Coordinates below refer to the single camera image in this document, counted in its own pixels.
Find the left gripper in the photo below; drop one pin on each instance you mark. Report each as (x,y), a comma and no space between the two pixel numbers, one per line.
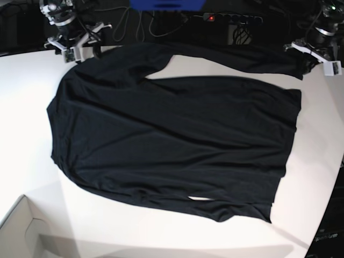
(320,42)

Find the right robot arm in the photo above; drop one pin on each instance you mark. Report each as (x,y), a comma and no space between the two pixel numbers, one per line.
(73,31)

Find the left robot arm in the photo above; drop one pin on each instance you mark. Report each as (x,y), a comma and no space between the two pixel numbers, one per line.
(322,23)

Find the dark navy t-shirt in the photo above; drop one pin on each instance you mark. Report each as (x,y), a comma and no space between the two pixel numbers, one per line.
(210,146)

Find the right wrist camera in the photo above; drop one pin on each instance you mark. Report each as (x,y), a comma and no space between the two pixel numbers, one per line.
(71,54)

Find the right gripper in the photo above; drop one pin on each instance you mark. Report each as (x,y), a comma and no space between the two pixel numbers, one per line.
(87,35)

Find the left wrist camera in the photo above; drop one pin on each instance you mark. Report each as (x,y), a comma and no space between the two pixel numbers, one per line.
(332,68)

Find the blue plastic bin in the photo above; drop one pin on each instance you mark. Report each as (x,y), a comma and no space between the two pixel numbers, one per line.
(167,5)

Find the white cardboard box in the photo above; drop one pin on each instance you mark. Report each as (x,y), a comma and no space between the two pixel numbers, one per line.
(19,235)

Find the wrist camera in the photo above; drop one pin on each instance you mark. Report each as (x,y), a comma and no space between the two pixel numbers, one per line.
(71,54)
(332,68)

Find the black power strip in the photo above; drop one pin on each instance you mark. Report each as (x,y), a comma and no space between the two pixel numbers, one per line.
(232,18)

